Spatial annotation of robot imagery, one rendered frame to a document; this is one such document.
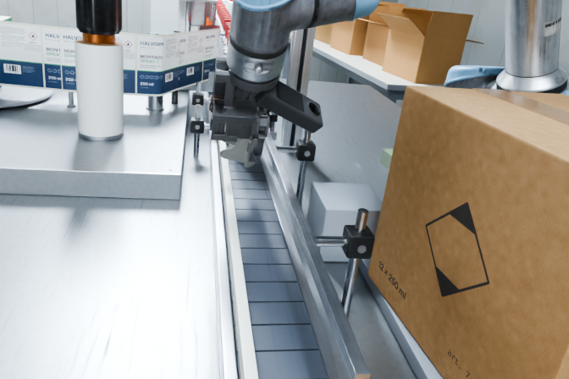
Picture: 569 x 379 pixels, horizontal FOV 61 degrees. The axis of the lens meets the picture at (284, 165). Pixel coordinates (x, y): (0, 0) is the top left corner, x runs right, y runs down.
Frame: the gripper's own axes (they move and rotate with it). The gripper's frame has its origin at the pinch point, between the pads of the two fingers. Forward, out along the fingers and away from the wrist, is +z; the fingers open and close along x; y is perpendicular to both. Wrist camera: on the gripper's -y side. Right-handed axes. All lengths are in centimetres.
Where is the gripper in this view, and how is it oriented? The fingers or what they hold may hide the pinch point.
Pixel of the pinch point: (251, 160)
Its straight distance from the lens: 80.9
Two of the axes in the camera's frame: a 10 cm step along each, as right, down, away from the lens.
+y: -9.8, -0.4, -1.9
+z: -1.8, 6.2, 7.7
